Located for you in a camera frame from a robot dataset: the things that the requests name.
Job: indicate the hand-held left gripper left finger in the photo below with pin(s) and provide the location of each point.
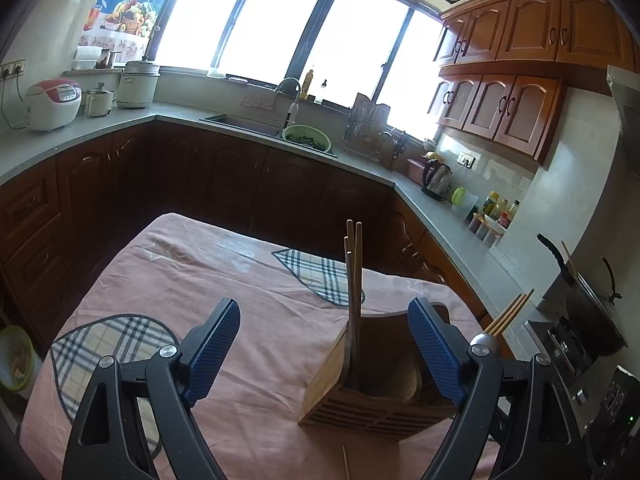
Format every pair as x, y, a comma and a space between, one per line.
215, 345

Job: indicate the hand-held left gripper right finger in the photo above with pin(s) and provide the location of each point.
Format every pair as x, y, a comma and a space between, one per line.
435, 345

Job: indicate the metal spoon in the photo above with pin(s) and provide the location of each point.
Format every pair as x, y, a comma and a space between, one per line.
485, 338

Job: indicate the wooden utensil holder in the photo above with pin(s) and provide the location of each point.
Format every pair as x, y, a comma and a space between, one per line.
350, 415

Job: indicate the pink plaid-patch tablecloth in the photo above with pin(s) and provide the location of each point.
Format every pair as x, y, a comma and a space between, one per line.
260, 310

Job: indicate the gas stove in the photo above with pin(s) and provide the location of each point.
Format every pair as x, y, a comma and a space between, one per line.
565, 355

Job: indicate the black wok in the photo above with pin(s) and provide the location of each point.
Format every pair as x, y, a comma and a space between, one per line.
595, 320

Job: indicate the white spice jar set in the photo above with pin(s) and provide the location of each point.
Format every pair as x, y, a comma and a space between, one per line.
487, 230

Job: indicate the red-capped condiment bottle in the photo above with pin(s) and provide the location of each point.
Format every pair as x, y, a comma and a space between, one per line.
504, 220

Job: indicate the metal chopstick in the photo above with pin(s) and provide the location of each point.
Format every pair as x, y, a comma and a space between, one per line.
345, 462

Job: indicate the green cup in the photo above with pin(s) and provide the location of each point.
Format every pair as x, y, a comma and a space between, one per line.
458, 197

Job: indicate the green condiment bottle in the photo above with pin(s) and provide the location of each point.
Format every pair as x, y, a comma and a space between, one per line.
490, 202

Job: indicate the dark-capped condiment bottle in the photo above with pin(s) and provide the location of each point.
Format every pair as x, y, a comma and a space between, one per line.
513, 209

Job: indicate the steel electric kettle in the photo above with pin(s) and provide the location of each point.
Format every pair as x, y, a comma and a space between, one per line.
437, 180

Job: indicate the pink container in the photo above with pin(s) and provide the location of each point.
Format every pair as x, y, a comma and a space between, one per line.
415, 171

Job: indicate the wooden knife block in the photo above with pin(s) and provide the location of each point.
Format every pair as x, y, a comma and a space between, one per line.
392, 152

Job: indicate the green-rimmed bin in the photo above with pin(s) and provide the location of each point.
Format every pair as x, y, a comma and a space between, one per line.
17, 360

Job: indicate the steel sink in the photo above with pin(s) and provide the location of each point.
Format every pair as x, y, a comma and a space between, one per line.
240, 124

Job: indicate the green colander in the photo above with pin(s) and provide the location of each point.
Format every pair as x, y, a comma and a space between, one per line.
306, 139

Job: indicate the metal dish rack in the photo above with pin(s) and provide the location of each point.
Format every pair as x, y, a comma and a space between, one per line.
365, 125

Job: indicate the chrome faucet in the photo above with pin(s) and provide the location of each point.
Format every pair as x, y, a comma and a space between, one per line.
292, 110

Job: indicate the small white pot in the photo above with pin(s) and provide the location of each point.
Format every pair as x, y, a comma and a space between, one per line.
99, 102

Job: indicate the white steamer pot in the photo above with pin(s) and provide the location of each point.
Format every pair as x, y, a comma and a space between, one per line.
139, 85

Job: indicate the yellow bottle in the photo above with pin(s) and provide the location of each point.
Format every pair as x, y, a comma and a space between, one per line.
309, 85

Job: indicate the white rice cooker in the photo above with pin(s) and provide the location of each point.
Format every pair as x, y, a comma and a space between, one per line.
52, 107

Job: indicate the brown wooden upper cabinets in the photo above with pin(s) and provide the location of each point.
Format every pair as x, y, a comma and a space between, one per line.
525, 60

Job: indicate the range hood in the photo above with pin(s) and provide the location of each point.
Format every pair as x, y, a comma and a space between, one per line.
627, 105

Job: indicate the white storage container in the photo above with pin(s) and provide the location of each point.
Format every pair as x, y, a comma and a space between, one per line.
86, 57

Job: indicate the kitchen window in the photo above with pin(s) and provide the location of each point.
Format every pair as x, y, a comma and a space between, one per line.
275, 25

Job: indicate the wall outlet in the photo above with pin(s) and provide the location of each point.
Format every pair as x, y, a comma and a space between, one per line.
466, 160
12, 69

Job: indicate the fruit wall poster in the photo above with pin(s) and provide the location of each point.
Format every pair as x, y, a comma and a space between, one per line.
130, 5

